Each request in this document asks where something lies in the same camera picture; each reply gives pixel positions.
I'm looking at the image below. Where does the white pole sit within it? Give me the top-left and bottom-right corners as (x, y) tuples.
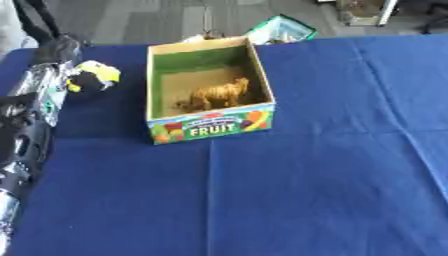
(376, 0), (401, 27)

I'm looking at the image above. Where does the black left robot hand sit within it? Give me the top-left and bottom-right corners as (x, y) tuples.
(12, 0), (84, 65)

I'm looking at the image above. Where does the yellow black white soft toy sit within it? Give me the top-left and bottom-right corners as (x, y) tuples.
(64, 60), (123, 94)

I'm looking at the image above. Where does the small brown object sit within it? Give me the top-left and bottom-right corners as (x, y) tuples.
(199, 29), (228, 41)

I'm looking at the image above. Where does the brown toy animal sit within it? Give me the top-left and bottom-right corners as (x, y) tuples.
(173, 76), (254, 113)

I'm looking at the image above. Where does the cardboard box with green inside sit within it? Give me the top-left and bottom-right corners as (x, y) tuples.
(143, 35), (279, 146)

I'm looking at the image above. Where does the green and white bag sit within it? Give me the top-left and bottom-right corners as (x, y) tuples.
(243, 13), (321, 46)

